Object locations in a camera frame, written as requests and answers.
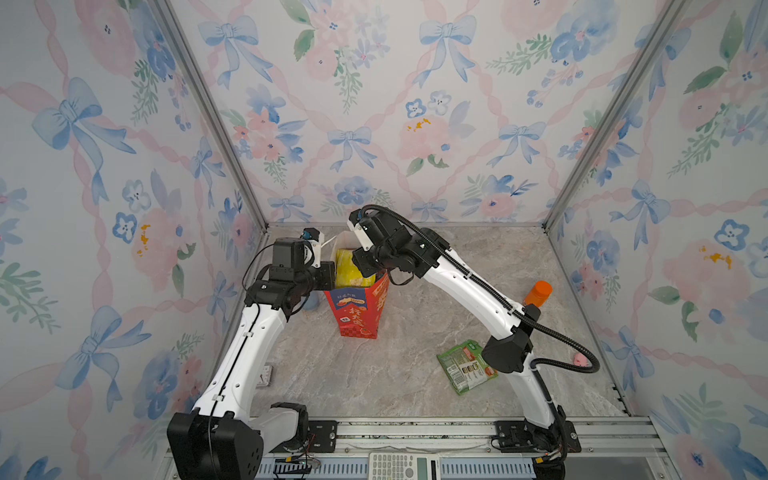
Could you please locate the light green snack bag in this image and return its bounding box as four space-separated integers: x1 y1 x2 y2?
436 340 498 395

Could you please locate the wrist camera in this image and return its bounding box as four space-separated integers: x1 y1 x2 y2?
347 209 374 251
301 227 325 268

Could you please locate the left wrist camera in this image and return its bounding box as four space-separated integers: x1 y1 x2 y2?
301 227 325 268

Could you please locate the small square clock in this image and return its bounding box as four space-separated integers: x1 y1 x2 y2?
256 364 274 388

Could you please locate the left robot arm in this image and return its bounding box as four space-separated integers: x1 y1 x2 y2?
167 228 335 479

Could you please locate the red paper gift bag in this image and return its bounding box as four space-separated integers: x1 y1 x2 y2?
325 231 390 339

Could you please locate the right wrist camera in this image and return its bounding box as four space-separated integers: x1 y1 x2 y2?
347 209 374 251

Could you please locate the grey calculator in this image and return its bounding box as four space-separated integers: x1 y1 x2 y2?
368 452 441 480

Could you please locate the yellow chips snack bag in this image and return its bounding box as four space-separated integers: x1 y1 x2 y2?
335 249 376 289

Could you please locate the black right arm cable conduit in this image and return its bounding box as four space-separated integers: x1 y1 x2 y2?
359 204 601 374

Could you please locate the small pink toy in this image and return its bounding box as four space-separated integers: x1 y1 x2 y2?
572 353 591 368

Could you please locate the orange plastic bottle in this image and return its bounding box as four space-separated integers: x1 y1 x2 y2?
523 281 553 308

